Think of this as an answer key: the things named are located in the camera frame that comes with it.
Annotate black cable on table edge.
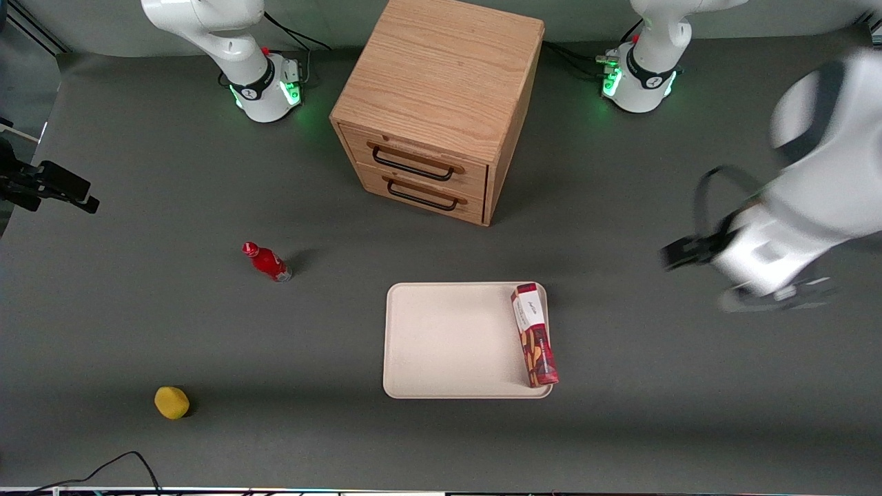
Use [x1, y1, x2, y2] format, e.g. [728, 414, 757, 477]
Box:
[26, 451, 163, 496]

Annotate wooden lower drawer front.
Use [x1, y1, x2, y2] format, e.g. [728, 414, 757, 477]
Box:
[355, 163, 487, 225]

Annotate black cables at right base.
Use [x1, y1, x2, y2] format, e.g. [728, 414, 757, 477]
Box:
[264, 12, 333, 87]

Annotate red cookie box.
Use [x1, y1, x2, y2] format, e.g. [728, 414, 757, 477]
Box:
[510, 282, 560, 389]

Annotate cream white rectangular tray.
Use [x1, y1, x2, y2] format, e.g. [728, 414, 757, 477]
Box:
[382, 281, 554, 400]

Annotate black cables at left base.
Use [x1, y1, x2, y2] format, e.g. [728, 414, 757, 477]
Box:
[543, 19, 645, 78]

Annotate wooden upper drawer front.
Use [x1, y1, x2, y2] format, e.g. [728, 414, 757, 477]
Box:
[338, 123, 491, 201]

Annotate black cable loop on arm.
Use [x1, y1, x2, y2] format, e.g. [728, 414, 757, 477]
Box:
[692, 164, 764, 238]

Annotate wooden drawer cabinet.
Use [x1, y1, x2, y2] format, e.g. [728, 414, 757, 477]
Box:
[329, 0, 546, 227]

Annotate black upper drawer handle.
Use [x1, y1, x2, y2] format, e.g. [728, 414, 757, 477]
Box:
[371, 145, 456, 183]

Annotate black cables at base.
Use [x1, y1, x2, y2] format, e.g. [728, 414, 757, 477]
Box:
[264, 12, 333, 87]
[543, 19, 645, 78]

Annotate black lower drawer handle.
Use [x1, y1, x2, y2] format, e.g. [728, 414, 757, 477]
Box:
[387, 178, 460, 212]

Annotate wooden drawer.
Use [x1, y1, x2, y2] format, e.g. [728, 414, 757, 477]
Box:
[338, 123, 491, 201]
[355, 163, 487, 225]

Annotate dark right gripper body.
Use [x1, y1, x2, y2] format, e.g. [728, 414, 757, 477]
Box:
[0, 136, 42, 195]

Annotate red plastic drink bottle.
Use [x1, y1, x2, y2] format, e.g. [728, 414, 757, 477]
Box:
[242, 241, 293, 283]

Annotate black drawer handle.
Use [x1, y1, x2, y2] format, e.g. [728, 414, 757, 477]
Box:
[387, 178, 460, 212]
[371, 145, 456, 183]

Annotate yellow lemon-shaped object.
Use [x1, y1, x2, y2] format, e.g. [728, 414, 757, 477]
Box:
[154, 386, 190, 420]

